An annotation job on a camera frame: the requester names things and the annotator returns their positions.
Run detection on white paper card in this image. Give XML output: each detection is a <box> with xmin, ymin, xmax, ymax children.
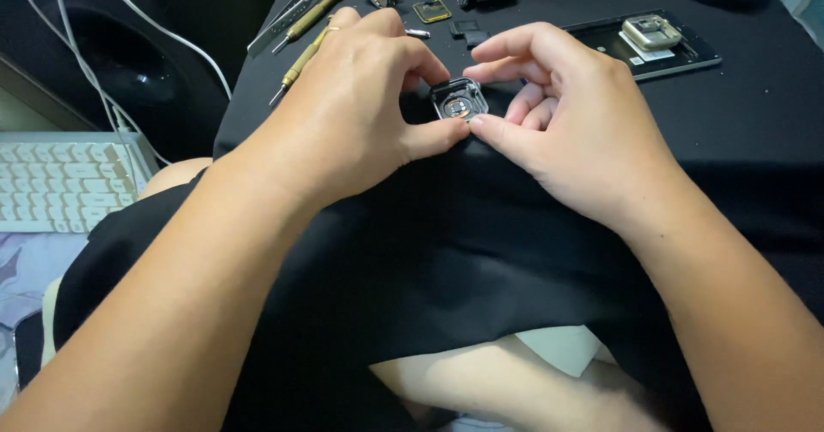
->
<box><xmin>618</xmin><ymin>30</ymin><xmax>676</xmax><ymax>63</ymax></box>

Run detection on silver smartwatch case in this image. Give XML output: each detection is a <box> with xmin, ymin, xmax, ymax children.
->
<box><xmin>429</xmin><ymin>76</ymin><xmax>489</xmax><ymax>123</ymax></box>

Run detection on person's leg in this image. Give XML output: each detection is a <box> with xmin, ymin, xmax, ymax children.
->
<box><xmin>137</xmin><ymin>156</ymin><xmax>214</xmax><ymax>202</ymax></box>
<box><xmin>369</xmin><ymin>334</ymin><xmax>672</xmax><ymax>432</ymax></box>

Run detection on silver tweezers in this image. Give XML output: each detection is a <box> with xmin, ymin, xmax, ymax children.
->
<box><xmin>247</xmin><ymin>0</ymin><xmax>323</xmax><ymax>58</ymax></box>

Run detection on small black flat parts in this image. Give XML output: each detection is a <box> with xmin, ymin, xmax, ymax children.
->
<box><xmin>448</xmin><ymin>19</ymin><xmax>491</xmax><ymax>50</ymax></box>

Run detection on person's left leg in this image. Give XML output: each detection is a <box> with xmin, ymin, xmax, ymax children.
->
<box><xmin>137</xmin><ymin>156</ymin><xmax>214</xmax><ymax>202</ymax></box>

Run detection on white keyboard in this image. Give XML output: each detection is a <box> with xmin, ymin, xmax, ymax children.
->
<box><xmin>0</xmin><ymin>131</ymin><xmax>161</xmax><ymax>234</ymax></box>

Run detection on gold precision screwdriver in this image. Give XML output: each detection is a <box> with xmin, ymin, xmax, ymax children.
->
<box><xmin>268</xmin><ymin>25</ymin><xmax>340</xmax><ymax>107</ymax></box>
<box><xmin>271</xmin><ymin>0</ymin><xmax>349</xmax><ymax>55</ymax></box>

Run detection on white garment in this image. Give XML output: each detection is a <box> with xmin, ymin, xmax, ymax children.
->
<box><xmin>514</xmin><ymin>324</ymin><xmax>618</xmax><ymax>379</ymax></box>

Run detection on black flat tray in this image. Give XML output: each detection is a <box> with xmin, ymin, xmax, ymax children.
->
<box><xmin>563</xmin><ymin>9</ymin><xmax>722</xmax><ymax>83</ymax></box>

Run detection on person's left hand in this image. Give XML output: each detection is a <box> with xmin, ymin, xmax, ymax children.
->
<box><xmin>215</xmin><ymin>7</ymin><xmax>472</xmax><ymax>219</ymax></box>

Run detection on black speaker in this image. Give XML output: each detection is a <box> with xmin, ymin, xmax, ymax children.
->
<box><xmin>0</xmin><ymin>0</ymin><xmax>279</xmax><ymax>164</ymax></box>

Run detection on gold-framed square watch part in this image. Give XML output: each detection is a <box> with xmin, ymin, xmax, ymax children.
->
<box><xmin>412</xmin><ymin>0</ymin><xmax>453</xmax><ymax>25</ymax></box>

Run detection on patterned pale desk mat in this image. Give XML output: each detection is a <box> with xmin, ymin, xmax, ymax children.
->
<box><xmin>0</xmin><ymin>231</ymin><xmax>89</xmax><ymax>415</ymax></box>

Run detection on person's right leg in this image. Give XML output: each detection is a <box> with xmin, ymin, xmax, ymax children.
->
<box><xmin>369</xmin><ymin>334</ymin><xmax>672</xmax><ymax>432</ymax></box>

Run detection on white cable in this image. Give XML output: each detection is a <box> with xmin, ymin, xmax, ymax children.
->
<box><xmin>90</xmin><ymin>0</ymin><xmax>233</xmax><ymax>100</ymax></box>
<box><xmin>6</xmin><ymin>0</ymin><xmax>171</xmax><ymax>165</ymax></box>

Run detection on beige smartwatch body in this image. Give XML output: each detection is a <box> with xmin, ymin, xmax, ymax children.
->
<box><xmin>621</xmin><ymin>14</ymin><xmax>683</xmax><ymax>52</ymax></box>

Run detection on black cloth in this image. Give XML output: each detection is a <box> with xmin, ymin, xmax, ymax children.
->
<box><xmin>54</xmin><ymin>0</ymin><xmax>824</xmax><ymax>432</ymax></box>

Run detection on person's right hand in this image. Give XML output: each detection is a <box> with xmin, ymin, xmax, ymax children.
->
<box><xmin>463</xmin><ymin>22</ymin><xmax>685</xmax><ymax>234</ymax></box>

